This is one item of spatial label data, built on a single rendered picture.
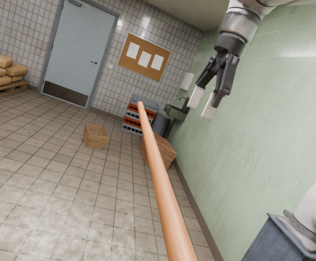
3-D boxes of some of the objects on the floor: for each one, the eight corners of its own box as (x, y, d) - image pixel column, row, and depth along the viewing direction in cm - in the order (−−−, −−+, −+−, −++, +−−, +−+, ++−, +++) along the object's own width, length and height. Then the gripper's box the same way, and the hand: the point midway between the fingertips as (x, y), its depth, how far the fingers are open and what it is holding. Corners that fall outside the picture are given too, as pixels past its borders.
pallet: (-9, 99, 332) (-6, 90, 328) (-67, 80, 313) (-66, 70, 309) (26, 89, 445) (28, 83, 441) (-15, 74, 426) (-14, 68, 422)
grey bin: (162, 142, 472) (172, 120, 458) (146, 137, 463) (156, 115, 449) (160, 136, 507) (169, 116, 494) (145, 132, 499) (154, 111, 485)
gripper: (274, 40, 44) (227, 131, 49) (224, 47, 68) (196, 108, 73) (246, 25, 42) (200, 119, 48) (204, 38, 66) (176, 100, 71)
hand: (199, 109), depth 60 cm, fingers open, 13 cm apart
